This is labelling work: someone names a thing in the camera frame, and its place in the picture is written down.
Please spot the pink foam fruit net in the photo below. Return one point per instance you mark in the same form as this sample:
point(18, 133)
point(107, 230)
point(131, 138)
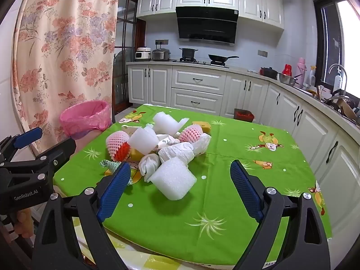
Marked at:
point(115, 140)
point(189, 133)

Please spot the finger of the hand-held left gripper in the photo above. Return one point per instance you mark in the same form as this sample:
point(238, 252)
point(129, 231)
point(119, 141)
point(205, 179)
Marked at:
point(28, 137)
point(62, 149)

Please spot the red container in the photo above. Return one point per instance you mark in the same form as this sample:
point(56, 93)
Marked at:
point(287, 69)

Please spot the green printed tablecloth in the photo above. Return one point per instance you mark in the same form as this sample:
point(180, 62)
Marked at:
point(182, 216)

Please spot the white printed paper bag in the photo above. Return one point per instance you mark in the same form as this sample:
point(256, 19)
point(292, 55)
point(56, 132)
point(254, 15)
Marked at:
point(166, 142)

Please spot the green checked wrapper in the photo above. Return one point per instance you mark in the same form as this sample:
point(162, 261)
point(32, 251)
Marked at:
point(108, 164)

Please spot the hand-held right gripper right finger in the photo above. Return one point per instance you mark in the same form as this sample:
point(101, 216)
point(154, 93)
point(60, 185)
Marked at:
point(247, 191)

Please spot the red floor bin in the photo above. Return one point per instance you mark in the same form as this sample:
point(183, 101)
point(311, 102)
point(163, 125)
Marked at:
point(244, 116)

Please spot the white lower cabinets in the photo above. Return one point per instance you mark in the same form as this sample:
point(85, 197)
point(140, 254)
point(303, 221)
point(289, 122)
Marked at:
point(197, 90)

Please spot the chrome faucet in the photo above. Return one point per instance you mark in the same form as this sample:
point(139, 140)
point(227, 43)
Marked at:
point(334, 66)

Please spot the red foam fruit net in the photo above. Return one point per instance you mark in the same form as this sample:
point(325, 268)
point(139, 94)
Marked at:
point(123, 152)

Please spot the white spray bottle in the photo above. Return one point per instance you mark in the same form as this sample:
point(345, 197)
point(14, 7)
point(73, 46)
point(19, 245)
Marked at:
point(312, 76)

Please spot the pink thermos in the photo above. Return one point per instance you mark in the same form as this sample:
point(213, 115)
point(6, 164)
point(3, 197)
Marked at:
point(301, 70)

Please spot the floral curtain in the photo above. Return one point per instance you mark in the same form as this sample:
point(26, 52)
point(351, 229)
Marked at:
point(64, 47)

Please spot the silver rice cooker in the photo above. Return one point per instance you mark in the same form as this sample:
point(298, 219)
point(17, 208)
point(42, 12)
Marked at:
point(161, 54)

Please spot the wooden framed glass door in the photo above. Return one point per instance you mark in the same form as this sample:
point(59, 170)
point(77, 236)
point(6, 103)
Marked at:
point(125, 33)

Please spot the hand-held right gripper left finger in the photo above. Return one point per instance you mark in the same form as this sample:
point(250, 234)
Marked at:
point(115, 191)

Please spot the white foam sheet roll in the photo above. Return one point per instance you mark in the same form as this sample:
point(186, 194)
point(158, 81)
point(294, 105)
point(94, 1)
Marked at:
point(143, 140)
point(166, 122)
point(173, 178)

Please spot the crumpled white tissue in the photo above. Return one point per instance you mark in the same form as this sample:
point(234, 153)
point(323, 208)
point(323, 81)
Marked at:
point(175, 153)
point(147, 166)

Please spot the dark framed window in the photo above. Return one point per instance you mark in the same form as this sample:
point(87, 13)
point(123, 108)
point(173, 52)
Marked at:
point(326, 33)

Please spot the black frying pan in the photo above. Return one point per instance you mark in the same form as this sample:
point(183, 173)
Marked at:
point(219, 58)

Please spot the wide wall socket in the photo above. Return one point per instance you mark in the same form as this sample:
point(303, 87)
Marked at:
point(161, 42)

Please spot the small wall socket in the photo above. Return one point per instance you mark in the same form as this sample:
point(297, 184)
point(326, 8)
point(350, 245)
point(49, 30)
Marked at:
point(262, 53)

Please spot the gas stove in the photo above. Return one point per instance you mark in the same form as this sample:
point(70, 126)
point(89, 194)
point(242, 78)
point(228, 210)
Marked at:
point(202, 62)

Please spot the steel bowl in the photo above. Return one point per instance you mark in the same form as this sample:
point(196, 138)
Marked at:
point(287, 79)

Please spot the person's left hand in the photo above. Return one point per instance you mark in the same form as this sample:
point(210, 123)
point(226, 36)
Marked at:
point(24, 222)

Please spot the black cooking pot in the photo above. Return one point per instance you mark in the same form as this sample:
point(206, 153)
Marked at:
point(188, 53)

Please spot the black range hood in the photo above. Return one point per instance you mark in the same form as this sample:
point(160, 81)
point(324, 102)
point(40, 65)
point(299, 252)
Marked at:
point(206, 22)

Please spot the white kitchen appliance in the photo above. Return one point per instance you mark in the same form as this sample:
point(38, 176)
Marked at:
point(143, 54)

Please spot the yellow sponge with hole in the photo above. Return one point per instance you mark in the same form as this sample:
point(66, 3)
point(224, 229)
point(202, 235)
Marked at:
point(203, 125)

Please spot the black and red casserole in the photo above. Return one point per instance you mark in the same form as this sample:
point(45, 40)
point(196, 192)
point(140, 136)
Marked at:
point(268, 73)

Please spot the bin with pink bag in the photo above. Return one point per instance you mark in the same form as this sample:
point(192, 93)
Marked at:
point(84, 118)

